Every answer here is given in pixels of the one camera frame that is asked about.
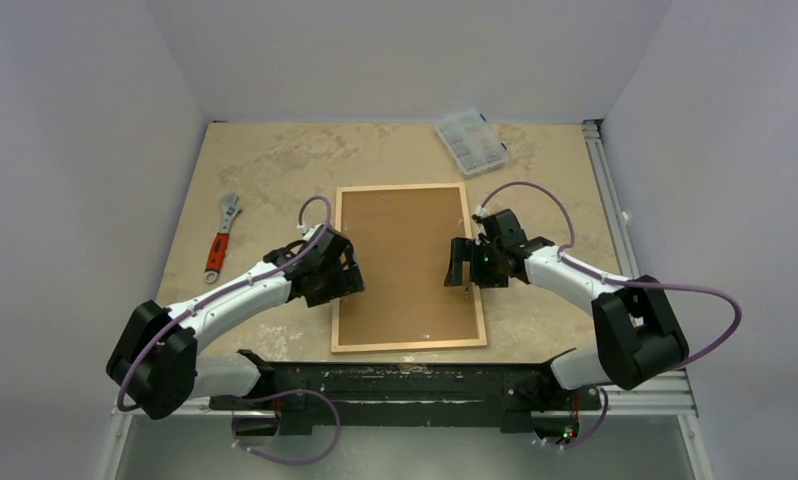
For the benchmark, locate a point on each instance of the red handled adjustable wrench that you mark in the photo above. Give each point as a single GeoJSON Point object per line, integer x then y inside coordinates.
{"type": "Point", "coordinates": [230, 209]}

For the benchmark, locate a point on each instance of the clear plastic organizer box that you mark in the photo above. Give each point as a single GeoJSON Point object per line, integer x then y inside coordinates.
{"type": "Point", "coordinates": [472, 143]}

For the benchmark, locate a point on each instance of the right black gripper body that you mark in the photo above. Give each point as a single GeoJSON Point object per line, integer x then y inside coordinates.
{"type": "Point", "coordinates": [472, 263]}

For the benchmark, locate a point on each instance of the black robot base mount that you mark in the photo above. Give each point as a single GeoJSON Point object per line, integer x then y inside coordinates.
{"type": "Point", "coordinates": [508, 397]}

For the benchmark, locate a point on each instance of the brown hardboard backing board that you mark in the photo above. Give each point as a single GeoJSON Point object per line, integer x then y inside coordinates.
{"type": "Point", "coordinates": [406, 265]}

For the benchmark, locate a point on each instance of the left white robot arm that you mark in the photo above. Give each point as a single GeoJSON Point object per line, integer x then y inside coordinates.
{"type": "Point", "coordinates": [157, 362]}

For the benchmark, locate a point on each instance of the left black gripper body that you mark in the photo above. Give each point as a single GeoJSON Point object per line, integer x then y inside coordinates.
{"type": "Point", "coordinates": [336, 282]}

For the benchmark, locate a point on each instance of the light wooden picture frame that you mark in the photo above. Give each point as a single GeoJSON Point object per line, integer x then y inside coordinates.
{"type": "Point", "coordinates": [406, 346]}

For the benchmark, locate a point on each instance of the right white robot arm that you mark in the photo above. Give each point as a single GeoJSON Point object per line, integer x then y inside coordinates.
{"type": "Point", "coordinates": [637, 334]}

